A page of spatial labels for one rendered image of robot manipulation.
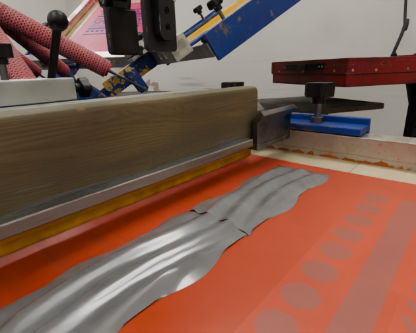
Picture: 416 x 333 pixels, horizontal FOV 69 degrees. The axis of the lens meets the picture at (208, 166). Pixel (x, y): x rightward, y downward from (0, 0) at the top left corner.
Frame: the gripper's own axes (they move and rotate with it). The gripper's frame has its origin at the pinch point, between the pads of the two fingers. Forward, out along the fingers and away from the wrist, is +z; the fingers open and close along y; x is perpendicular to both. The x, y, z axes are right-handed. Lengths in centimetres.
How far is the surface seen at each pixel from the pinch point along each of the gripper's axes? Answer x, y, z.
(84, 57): 26, -59, -1
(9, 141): -12.1, 1.2, 7.5
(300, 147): 25.5, 4.2, 15.3
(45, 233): -10.8, 0.2, 15.2
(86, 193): -8.0, 2.0, 12.3
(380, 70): 97, -2, 5
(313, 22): 200, -69, -26
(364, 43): 200, -35, -10
